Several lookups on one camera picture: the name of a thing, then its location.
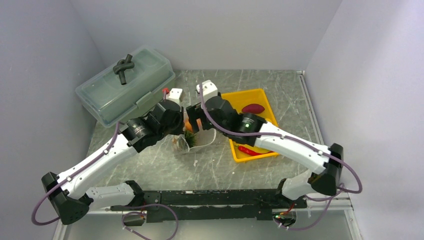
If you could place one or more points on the purple toy sweet potato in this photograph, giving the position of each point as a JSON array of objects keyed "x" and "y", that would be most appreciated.
[{"x": 253, "y": 108}]

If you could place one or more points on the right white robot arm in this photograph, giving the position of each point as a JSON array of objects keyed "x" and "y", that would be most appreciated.
[{"x": 246, "y": 128}]

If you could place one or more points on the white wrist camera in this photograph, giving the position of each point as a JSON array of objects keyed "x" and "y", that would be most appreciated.
[
  {"x": 209, "y": 90},
  {"x": 175, "y": 95}
]

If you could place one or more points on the clear zip top bag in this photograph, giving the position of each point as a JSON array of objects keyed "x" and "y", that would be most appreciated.
[{"x": 205, "y": 138}]

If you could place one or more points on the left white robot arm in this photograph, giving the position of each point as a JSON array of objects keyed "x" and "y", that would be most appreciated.
[{"x": 73, "y": 194}]

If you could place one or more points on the toy pineapple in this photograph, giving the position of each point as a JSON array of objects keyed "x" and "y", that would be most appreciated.
[{"x": 190, "y": 138}]

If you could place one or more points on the toy peach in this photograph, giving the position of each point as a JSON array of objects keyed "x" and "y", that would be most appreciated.
[{"x": 188, "y": 126}]

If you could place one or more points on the black knotted foam tube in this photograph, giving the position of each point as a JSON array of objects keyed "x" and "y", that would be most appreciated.
[{"x": 121, "y": 66}]

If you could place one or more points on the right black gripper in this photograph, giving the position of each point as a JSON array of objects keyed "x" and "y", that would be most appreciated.
[{"x": 195, "y": 112}]

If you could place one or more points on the clear lidded storage box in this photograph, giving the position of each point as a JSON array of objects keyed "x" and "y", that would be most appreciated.
[{"x": 110, "y": 102}]

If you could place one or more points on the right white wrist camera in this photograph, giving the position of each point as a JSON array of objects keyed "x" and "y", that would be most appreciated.
[{"x": 209, "y": 90}]

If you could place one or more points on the yellow plastic tray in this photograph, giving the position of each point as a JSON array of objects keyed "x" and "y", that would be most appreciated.
[{"x": 240, "y": 99}]

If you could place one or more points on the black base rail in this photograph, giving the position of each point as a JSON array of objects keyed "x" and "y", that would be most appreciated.
[{"x": 184, "y": 205}]

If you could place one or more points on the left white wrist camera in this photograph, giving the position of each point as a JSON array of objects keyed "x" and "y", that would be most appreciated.
[{"x": 175, "y": 95}]

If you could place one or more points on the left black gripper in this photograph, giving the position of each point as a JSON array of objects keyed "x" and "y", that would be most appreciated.
[{"x": 179, "y": 129}]

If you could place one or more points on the red toy chili pepper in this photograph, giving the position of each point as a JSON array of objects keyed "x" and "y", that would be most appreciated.
[{"x": 249, "y": 151}]

